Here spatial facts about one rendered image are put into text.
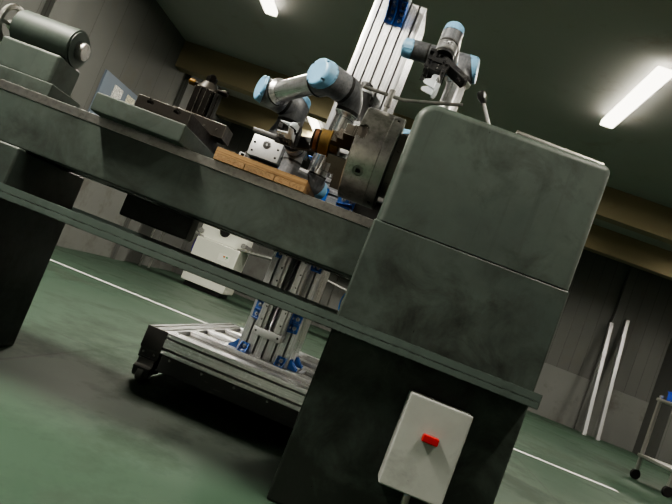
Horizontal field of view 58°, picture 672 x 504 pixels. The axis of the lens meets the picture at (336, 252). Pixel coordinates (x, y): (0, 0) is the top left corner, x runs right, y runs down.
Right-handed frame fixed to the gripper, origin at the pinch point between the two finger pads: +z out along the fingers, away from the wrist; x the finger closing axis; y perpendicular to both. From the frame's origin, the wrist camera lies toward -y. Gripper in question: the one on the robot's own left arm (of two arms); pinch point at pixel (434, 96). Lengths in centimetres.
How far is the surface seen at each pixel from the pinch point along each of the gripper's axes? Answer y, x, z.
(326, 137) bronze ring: 28.1, -3.9, 29.0
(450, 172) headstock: -12.9, 11.8, 37.2
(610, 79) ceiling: -125, -197, -272
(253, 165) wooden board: 44, 1, 52
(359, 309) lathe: -2, -7, 81
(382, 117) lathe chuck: 12.6, 6.8, 22.1
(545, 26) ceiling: -55, -156, -255
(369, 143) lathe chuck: 13.1, 6.7, 33.4
